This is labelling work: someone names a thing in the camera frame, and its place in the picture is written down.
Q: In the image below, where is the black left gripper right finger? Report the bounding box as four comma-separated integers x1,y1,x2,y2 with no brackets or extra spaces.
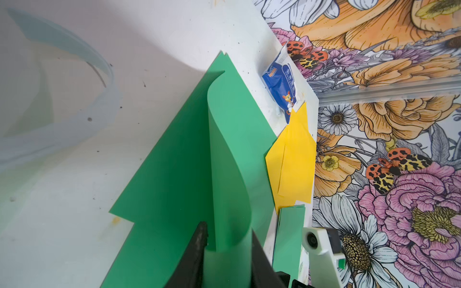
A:
250,232,286,288

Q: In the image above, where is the blue white snack packet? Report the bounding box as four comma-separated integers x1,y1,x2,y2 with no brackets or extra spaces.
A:
262,44,305,124

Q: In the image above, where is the yellow paper sheet top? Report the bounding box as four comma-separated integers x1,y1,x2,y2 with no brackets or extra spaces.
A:
265,104,316,213

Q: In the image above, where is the clear plastic film piece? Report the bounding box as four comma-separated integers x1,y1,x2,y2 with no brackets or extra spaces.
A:
1,6,121,170

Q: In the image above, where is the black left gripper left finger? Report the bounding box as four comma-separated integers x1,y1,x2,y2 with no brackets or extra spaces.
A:
164,222,208,288

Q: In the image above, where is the large green paper sheet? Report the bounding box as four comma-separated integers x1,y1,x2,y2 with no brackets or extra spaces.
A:
273,205,306,280

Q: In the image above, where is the aluminium corner post right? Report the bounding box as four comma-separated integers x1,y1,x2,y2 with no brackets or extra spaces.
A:
318,75,461,107

